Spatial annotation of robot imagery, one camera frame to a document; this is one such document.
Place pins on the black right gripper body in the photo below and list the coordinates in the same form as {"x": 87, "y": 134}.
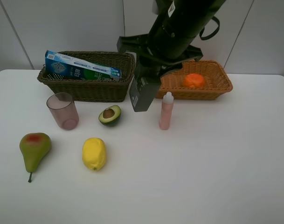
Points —
{"x": 157, "y": 58}

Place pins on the black square pump bottle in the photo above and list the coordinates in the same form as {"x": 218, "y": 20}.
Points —
{"x": 143, "y": 91}

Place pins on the pink bottle white cap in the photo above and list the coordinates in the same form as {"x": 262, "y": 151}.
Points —
{"x": 166, "y": 111}

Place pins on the orange tangerine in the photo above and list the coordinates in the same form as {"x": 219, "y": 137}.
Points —
{"x": 194, "y": 80}

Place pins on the blue green toothpaste box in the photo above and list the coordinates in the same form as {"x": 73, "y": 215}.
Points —
{"x": 72, "y": 67}

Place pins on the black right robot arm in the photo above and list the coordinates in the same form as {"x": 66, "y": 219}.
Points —
{"x": 184, "y": 20}

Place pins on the orange wicker basket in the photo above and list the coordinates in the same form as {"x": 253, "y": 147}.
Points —
{"x": 216, "y": 81}

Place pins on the halved avocado with pit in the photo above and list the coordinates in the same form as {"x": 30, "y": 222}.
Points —
{"x": 110, "y": 116}

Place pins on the dark brown wicker basket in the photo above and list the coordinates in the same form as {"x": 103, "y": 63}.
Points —
{"x": 91, "y": 90}

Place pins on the translucent purple plastic cup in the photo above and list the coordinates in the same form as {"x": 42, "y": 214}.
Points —
{"x": 63, "y": 110}

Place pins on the yellow lemon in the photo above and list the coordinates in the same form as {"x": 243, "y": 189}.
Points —
{"x": 94, "y": 154}

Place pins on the green red pear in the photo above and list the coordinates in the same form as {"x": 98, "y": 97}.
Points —
{"x": 34, "y": 147}

